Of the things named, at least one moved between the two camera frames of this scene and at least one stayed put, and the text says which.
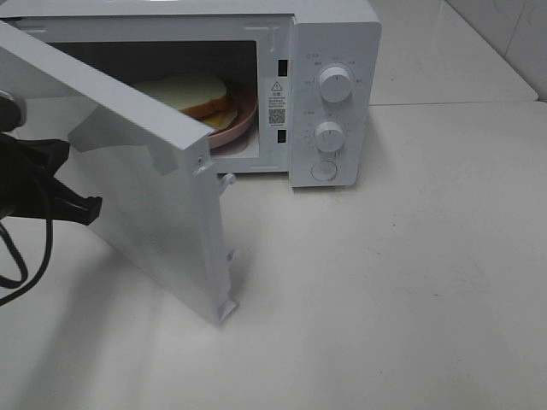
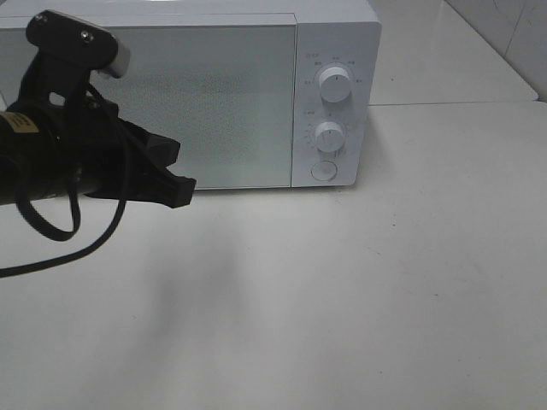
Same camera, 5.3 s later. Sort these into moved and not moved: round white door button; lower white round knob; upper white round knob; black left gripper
Moved: black left gripper
Not moved: upper white round knob; lower white round knob; round white door button
